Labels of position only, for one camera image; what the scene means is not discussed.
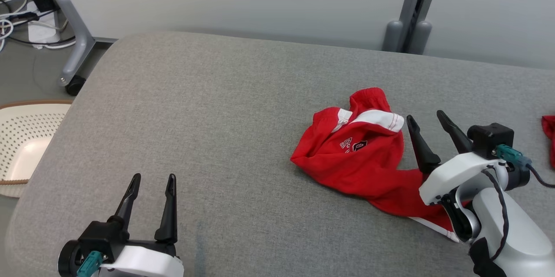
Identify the crumpled red garment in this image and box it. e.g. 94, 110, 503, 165
541, 115, 555, 169

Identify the white perforated laundry basket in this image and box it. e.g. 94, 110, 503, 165
0, 100, 73, 199

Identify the white floor cable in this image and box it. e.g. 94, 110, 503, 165
0, 0, 27, 52

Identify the white power strip with cables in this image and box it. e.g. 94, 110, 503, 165
0, 0, 77, 49

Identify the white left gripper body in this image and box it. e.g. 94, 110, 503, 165
100, 240, 185, 277

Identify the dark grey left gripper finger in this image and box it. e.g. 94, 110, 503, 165
155, 174, 178, 244
108, 173, 141, 231

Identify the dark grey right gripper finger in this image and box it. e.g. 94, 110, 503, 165
437, 110, 473, 154
406, 115, 441, 174

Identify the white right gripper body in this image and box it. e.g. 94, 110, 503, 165
418, 152, 507, 206

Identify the red garment with white trim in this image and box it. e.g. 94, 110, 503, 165
290, 88, 467, 243

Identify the grey double partition post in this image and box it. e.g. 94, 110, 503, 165
382, 0, 445, 55

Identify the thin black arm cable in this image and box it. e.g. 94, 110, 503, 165
477, 168, 509, 262

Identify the teal plug camera cable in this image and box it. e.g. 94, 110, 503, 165
494, 144, 555, 189
77, 251, 104, 277

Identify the grey curved partition leg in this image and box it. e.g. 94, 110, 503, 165
55, 0, 118, 88

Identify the black caster wheel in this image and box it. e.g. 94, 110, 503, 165
65, 75, 86, 96

